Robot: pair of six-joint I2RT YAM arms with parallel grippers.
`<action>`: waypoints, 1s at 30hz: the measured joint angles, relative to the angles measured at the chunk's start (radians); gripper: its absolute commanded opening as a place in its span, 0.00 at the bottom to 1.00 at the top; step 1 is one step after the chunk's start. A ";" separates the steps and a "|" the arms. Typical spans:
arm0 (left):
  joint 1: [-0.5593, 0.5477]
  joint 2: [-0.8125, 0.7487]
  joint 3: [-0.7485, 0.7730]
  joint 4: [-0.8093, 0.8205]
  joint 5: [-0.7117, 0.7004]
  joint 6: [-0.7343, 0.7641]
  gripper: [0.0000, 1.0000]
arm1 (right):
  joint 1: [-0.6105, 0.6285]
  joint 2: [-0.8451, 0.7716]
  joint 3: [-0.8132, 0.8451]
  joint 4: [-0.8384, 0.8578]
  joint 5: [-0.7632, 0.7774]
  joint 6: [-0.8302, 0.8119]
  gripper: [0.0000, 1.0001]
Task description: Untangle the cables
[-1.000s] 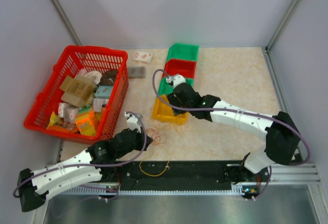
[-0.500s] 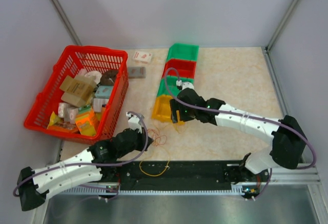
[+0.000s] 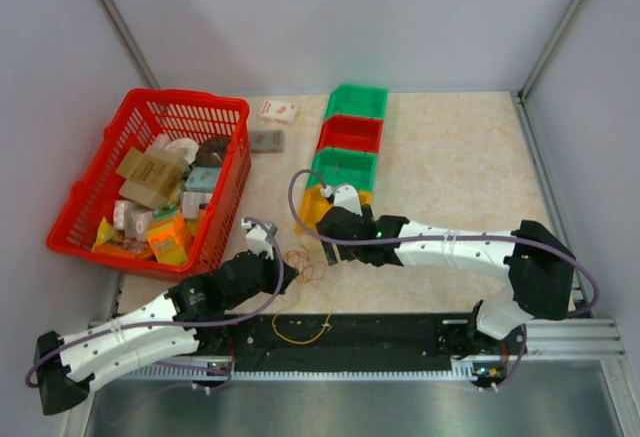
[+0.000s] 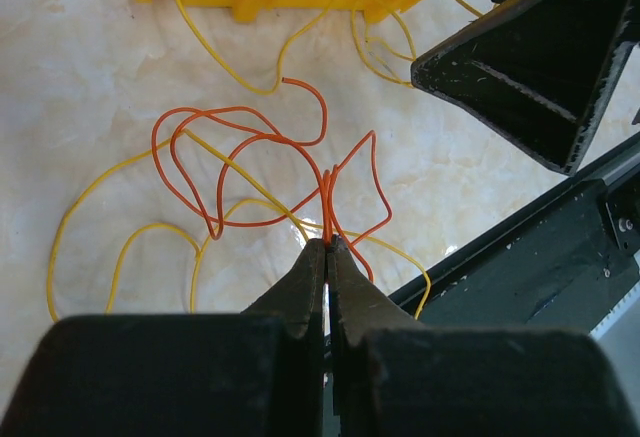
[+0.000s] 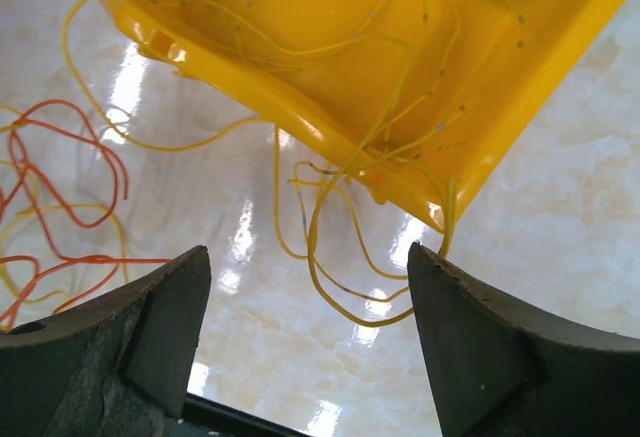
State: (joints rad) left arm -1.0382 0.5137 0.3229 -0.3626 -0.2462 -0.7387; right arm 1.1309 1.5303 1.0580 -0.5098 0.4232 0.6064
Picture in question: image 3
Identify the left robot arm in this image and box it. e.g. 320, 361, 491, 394
31, 251, 298, 416

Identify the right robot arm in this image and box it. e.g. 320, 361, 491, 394
316, 205, 574, 357

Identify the yellow plastic bin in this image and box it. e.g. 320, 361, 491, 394
298, 184, 372, 231

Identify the near green plastic bin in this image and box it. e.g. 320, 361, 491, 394
311, 148, 378, 192

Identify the green plastic bin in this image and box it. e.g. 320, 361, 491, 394
324, 84, 388, 120
311, 148, 378, 192

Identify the orange juice carton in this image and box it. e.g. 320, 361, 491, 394
146, 211, 194, 266

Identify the teal snack box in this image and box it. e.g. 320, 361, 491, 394
185, 167, 221, 193

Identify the red plastic bin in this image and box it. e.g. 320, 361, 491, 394
316, 114, 383, 154

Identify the grey snack packet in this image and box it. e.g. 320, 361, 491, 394
248, 129, 285, 154

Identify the chocolate donut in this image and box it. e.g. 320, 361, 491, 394
195, 135, 231, 168

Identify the red plastic basket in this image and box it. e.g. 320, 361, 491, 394
46, 88, 251, 282

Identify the brown cardboard box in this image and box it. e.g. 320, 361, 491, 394
116, 146, 188, 209

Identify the far green plastic bin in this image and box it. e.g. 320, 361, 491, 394
324, 84, 388, 120

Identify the white red snack packet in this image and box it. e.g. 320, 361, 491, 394
257, 98, 299, 125

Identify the yellow snack bag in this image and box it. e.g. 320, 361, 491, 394
92, 217, 121, 252

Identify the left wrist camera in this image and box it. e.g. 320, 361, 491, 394
241, 218, 277, 260

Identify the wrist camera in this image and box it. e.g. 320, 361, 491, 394
241, 218, 277, 260
321, 184, 362, 216

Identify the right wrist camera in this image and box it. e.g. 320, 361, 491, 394
321, 184, 362, 216

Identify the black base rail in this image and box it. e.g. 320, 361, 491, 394
164, 311, 506, 373

